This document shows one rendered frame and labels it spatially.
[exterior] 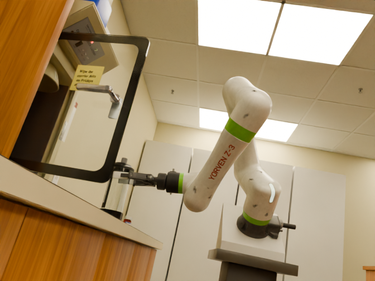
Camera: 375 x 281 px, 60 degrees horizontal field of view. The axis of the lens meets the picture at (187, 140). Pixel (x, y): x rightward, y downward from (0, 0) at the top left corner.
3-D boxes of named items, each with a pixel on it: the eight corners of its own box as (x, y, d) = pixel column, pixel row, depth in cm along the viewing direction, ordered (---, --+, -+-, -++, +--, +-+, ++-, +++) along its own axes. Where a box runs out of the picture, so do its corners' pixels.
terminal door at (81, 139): (-6, 164, 79) (50, 32, 93) (108, 184, 72) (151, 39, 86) (-9, 163, 78) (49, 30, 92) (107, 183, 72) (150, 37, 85)
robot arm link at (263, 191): (260, 203, 153) (271, 168, 145) (276, 225, 139) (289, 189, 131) (235, 203, 149) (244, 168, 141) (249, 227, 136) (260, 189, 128)
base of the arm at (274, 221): (290, 223, 152) (294, 213, 150) (297, 246, 139) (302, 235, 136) (235, 213, 152) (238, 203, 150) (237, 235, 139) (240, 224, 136)
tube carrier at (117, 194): (94, 211, 135) (107, 162, 142) (102, 214, 145) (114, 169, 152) (119, 215, 134) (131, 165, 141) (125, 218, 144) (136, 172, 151)
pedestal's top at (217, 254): (273, 272, 155) (274, 263, 156) (297, 276, 124) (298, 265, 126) (207, 258, 155) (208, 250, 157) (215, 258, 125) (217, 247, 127)
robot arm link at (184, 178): (210, 191, 149) (212, 169, 146) (210, 204, 137) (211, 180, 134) (180, 188, 150) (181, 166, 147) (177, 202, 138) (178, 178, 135)
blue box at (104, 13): (64, 4, 99) (73, -18, 102) (76, 27, 108) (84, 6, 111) (95, 9, 98) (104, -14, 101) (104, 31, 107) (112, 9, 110)
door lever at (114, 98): (83, 100, 81) (86, 91, 82) (118, 103, 79) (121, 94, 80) (73, 88, 76) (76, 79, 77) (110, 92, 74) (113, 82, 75)
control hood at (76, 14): (45, 22, 92) (57, -5, 96) (83, 82, 123) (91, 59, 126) (83, 28, 91) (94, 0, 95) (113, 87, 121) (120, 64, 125)
